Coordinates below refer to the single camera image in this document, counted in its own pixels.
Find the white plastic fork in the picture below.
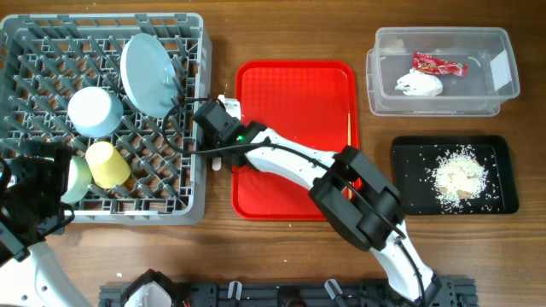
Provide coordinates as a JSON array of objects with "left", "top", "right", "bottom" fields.
[{"left": 212, "top": 157, "right": 223, "bottom": 171}]

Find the green saucer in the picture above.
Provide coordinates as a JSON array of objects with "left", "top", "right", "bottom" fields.
[{"left": 61, "top": 155, "right": 92, "bottom": 205}]

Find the yellow cup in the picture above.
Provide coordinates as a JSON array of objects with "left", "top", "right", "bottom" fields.
[{"left": 85, "top": 142, "right": 131, "bottom": 189}]

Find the light blue bowl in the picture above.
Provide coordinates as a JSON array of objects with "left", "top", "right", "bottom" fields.
[{"left": 67, "top": 87, "right": 124, "bottom": 138}]

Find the light blue plate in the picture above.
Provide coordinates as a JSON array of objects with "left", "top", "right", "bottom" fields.
[{"left": 120, "top": 33, "right": 178, "bottom": 118}]

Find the wooden chopstick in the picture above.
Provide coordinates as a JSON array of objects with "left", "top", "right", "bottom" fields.
[{"left": 347, "top": 113, "right": 351, "bottom": 146}]

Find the white tissue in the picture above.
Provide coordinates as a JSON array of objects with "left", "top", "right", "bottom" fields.
[{"left": 395, "top": 69, "right": 443, "bottom": 96}]

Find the red snack wrapper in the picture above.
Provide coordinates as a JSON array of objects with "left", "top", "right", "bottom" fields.
[{"left": 412, "top": 52, "right": 468, "bottom": 77}]

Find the pile of rice waste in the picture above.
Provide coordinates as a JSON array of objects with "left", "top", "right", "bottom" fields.
[{"left": 420, "top": 144, "right": 500, "bottom": 214}]

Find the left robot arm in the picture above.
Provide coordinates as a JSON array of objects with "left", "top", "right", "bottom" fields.
[{"left": 1, "top": 140, "right": 89, "bottom": 306}]

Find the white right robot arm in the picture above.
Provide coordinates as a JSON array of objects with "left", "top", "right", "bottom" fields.
[{"left": 194, "top": 100, "right": 440, "bottom": 306}]

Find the grey dishwasher rack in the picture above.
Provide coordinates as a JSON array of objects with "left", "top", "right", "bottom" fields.
[{"left": 1, "top": 13, "right": 212, "bottom": 226}]

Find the black waste tray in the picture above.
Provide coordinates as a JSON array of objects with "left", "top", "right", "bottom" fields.
[{"left": 392, "top": 136, "right": 520, "bottom": 215}]

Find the clear plastic waste bin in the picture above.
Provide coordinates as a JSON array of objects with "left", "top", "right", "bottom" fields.
[{"left": 366, "top": 26, "right": 520, "bottom": 117}]

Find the red plastic tray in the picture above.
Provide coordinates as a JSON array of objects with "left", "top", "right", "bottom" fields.
[{"left": 231, "top": 60, "right": 360, "bottom": 221}]

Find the white label in bin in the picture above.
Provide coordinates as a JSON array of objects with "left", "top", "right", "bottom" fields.
[{"left": 490, "top": 50, "right": 512, "bottom": 91}]

